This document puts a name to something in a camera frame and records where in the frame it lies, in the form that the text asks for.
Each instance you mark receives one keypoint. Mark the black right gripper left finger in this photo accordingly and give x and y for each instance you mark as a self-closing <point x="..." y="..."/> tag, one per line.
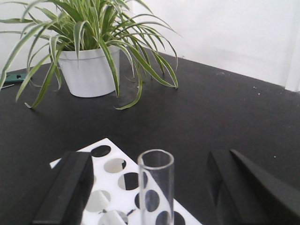
<point x="69" y="192"/>

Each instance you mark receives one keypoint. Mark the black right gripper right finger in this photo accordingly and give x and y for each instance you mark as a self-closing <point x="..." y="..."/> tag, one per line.
<point x="245" y="194"/>

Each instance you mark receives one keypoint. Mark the tall glass test tube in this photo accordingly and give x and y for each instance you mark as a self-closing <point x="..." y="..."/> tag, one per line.
<point x="156" y="184"/>

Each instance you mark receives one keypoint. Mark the white test tube rack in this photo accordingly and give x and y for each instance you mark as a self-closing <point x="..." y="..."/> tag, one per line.
<point x="114" y="198"/>

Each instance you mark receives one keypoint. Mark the white plant pot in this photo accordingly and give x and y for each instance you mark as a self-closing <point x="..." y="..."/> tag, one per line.
<point x="87" y="74"/>

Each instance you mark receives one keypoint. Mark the green flat plastic piece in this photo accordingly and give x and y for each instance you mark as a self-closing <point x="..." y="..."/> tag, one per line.
<point x="15" y="77"/>

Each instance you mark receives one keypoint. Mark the green spider plant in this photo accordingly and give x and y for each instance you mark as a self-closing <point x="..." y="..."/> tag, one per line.
<point x="78" y="25"/>

